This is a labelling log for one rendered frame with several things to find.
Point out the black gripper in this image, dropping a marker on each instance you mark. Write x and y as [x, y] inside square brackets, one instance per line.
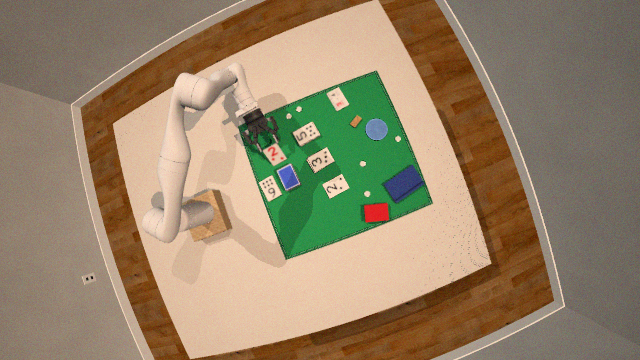
[257, 123]

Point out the blue flat disc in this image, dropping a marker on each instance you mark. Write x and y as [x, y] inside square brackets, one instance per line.
[376, 129]

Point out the red block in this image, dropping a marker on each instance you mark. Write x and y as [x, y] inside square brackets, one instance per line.
[376, 212]

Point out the white printed card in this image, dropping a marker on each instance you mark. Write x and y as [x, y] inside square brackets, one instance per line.
[337, 99]

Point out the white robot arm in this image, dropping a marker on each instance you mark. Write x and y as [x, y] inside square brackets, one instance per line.
[195, 92]

